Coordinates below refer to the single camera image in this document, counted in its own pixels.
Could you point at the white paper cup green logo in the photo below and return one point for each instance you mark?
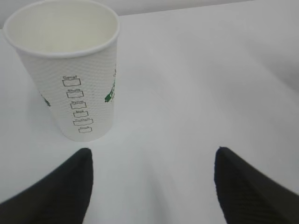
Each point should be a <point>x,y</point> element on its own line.
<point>69,48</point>

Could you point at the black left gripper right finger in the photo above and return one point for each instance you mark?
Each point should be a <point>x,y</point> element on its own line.
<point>247,196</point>

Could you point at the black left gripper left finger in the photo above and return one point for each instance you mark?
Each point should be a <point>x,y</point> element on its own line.
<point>61,197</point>

